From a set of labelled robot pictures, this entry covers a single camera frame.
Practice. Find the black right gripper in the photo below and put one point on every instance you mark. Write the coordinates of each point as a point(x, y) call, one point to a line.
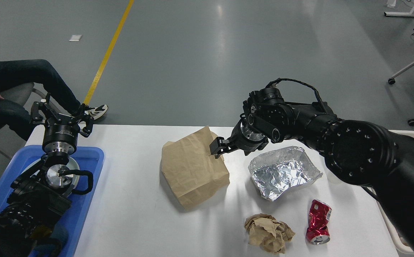
point(242, 138)

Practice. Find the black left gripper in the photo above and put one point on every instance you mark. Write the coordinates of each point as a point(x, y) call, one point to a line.
point(61, 131)

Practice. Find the brown paper bag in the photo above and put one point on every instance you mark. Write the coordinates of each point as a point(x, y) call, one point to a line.
point(192, 173)

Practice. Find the aluminium foil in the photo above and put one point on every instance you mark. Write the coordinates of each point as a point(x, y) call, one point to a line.
point(282, 171)

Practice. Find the crushed red can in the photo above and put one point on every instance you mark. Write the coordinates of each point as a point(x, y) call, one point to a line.
point(318, 218)

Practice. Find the white paper cup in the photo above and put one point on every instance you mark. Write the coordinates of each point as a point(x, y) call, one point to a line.
point(332, 178)

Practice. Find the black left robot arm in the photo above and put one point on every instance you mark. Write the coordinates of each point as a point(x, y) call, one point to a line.
point(41, 193)

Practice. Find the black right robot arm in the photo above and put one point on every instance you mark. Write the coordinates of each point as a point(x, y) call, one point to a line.
point(357, 152)

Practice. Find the seated person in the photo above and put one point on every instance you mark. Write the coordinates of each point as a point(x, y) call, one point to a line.
point(17, 72)

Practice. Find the crumpled brown paper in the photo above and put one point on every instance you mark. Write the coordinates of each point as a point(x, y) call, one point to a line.
point(268, 233)

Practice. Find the beige plastic bin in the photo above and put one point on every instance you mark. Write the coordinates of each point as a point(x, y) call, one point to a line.
point(399, 243)

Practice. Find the white desk frame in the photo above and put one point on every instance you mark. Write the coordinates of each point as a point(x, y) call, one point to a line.
point(399, 8)

